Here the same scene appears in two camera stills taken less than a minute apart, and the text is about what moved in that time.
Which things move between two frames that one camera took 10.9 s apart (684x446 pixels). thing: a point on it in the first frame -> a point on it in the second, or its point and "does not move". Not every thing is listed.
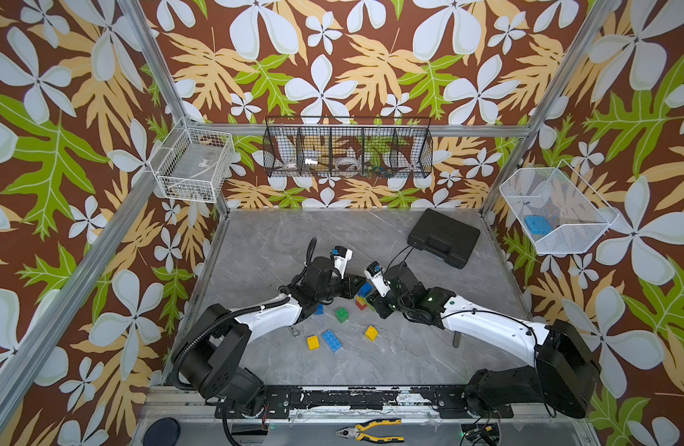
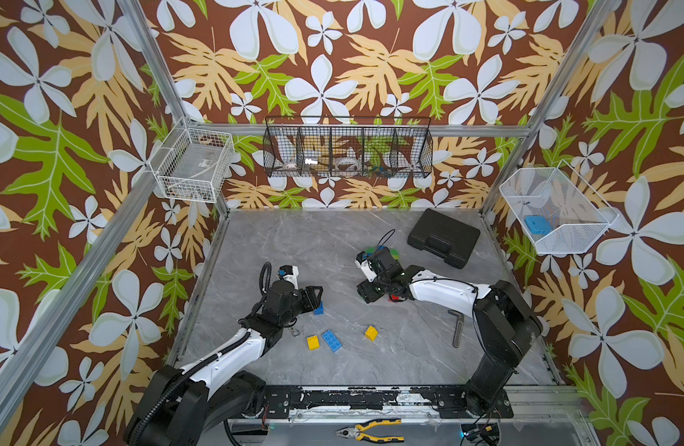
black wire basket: [347, 147] does not move
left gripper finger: [351, 284] -> [311, 297]
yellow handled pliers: [356, 431] does not move
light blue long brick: [332, 340] does not move
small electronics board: [481, 432] does not move
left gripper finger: [309, 253] -> [264, 290]
